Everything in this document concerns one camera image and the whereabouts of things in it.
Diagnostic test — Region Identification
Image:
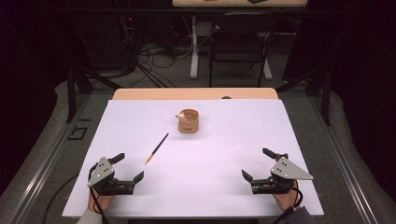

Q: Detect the aluminium frame rail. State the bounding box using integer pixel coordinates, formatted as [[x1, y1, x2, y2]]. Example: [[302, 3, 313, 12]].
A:
[[7, 92, 92, 224], [307, 92, 379, 224]]

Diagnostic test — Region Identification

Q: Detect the left hand-held gripper cable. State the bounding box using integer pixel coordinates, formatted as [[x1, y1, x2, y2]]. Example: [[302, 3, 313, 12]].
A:
[[88, 162, 110, 224]]

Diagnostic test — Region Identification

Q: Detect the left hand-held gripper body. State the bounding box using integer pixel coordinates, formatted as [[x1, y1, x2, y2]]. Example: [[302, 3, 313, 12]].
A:
[[87, 157, 136, 196]]

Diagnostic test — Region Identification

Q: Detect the white board table cover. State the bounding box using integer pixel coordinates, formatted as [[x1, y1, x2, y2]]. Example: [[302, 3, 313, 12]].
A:
[[61, 99, 325, 218]]

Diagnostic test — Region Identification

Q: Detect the right hand-held gripper cable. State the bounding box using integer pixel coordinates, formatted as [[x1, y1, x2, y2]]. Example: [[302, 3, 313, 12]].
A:
[[273, 178, 304, 224]]

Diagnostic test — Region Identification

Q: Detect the black floor cable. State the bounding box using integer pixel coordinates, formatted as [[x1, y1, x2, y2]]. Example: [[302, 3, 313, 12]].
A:
[[41, 174, 78, 224]]

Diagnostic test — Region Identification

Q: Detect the person's left hand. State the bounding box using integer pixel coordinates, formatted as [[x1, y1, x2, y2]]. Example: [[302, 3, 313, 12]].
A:
[[87, 186, 116, 216]]

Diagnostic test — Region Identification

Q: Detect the round wooden pen holder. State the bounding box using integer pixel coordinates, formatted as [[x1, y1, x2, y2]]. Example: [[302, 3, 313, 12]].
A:
[[177, 108, 200, 134]]

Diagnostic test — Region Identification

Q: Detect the black folding chair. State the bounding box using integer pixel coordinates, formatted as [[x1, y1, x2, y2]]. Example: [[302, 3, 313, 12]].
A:
[[208, 12, 277, 88]]

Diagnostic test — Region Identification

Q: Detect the black metal stand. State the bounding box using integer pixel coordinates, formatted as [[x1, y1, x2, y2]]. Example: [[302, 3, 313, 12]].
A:
[[65, 66, 122, 124], [275, 66, 332, 126]]

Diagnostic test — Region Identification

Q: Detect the wooden table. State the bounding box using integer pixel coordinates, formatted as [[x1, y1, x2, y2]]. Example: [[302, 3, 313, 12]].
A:
[[111, 87, 279, 101]]

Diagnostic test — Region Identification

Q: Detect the wooden desk with white legs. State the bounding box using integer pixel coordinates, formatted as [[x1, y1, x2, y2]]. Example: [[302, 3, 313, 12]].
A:
[[171, 0, 308, 81]]

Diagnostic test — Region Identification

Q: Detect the person's right hand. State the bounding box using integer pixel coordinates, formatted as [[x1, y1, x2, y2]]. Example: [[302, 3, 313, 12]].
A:
[[273, 181, 302, 213]]

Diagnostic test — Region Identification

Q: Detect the dark pencil with orange end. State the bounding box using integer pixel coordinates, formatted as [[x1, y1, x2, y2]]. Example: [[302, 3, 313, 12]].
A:
[[144, 133, 170, 165]]

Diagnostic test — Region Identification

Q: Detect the hand-held gripper cable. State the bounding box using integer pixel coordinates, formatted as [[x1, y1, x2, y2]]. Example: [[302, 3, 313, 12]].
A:
[[88, 162, 110, 224], [273, 178, 304, 224]]

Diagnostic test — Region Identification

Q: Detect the floor cable bundle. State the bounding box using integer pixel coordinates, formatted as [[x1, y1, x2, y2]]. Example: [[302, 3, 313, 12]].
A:
[[124, 40, 194, 89]]

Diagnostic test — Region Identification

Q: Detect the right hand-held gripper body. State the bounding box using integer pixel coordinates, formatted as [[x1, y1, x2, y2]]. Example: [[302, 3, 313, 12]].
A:
[[250, 152, 315, 195]]

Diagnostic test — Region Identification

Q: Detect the black floor bracket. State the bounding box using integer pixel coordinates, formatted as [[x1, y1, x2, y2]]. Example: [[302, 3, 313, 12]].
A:
[[68, 125, 88, 141]]

